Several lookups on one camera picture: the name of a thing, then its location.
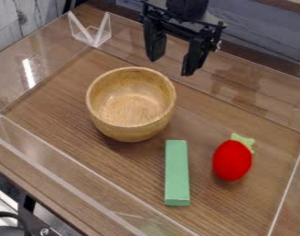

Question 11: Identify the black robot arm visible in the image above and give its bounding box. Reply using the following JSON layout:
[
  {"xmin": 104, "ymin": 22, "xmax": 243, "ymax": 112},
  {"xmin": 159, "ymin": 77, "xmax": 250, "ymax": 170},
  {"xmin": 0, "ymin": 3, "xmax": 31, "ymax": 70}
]
[{"xmin": 139, "ymin": 0, "xmax": 227, "ymax": 77}]

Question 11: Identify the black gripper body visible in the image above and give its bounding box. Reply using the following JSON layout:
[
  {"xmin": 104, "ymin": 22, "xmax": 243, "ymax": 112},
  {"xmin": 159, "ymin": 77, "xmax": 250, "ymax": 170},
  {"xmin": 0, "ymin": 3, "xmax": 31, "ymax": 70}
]
[{"xmin": 139, "ymin": 0, "xmax": 227, "ymax": 52}]

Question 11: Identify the clear acrylic corner bracket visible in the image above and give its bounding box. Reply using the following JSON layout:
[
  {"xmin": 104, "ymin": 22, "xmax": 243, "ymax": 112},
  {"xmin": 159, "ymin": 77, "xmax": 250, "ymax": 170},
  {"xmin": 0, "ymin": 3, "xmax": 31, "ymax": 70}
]
[{"xmin": 67, "ymin": 12, "xmax": 111, "ymax": 48}]

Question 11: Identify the red felt strawberry toy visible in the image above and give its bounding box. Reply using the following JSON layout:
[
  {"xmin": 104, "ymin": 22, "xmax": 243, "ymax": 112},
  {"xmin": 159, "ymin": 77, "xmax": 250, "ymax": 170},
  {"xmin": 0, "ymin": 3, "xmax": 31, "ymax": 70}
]
[{"xmin": 213, "ymin": 133, "xmax": 255, "ymax": 181}]

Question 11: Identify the green rectangular block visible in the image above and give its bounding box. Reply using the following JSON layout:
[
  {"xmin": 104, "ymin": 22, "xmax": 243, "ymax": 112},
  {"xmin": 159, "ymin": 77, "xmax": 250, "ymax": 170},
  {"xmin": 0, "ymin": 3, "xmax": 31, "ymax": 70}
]
[{"xmin": 165, "ymin": 140, "xmax": 190, "ymax": 207}]

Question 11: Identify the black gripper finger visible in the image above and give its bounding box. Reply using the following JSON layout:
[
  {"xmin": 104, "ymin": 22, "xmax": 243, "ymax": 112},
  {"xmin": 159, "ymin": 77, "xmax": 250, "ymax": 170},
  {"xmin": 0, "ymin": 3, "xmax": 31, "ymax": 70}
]
[
  {"xmin": 182, "ymin": 37, "xmax": 210, "ymax": 77},
  {"xmin": 143, "ymin": 18, "xmax": 166, "ymax": 62}
]

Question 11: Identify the light wooden bowl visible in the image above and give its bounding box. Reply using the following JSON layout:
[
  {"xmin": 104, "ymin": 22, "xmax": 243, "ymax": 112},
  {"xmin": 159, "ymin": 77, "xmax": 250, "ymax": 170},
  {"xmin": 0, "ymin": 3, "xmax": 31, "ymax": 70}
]
[{"xmin": 86, "ymin": 66, "xmax": 177, "ymax": 142}]

